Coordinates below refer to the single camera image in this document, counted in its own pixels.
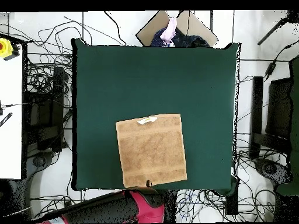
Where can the orange terry towel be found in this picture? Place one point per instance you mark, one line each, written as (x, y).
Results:
(151, 151)

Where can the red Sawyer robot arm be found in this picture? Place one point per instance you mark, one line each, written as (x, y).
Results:
(149, 207)

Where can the dark blue laundry pile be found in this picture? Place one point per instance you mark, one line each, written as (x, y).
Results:
(186, 40)

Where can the black flat panel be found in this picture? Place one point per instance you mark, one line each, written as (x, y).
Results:
(279, 107)

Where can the pink cloth item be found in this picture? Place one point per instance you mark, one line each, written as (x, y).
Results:
(169, 30)

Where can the dark green table cloth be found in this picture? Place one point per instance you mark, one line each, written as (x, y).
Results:
(105, 70)

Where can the black equipment box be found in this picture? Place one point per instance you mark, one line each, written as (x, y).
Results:
(46, 116)

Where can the black upright bar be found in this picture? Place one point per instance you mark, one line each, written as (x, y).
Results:
(257, 105)

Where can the brown cardboard box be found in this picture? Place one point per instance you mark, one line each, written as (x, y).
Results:
(149, 32)

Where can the white side table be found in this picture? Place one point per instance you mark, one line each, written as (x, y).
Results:
(10, 116)

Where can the yellow emergency stop button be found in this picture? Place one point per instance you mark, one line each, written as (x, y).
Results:
(5, 47)

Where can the black thin rod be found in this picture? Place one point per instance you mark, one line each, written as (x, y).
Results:
(273, 30)

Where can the grey round pedestal foot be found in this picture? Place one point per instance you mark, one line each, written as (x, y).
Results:
(269, 168)
(38, 161)

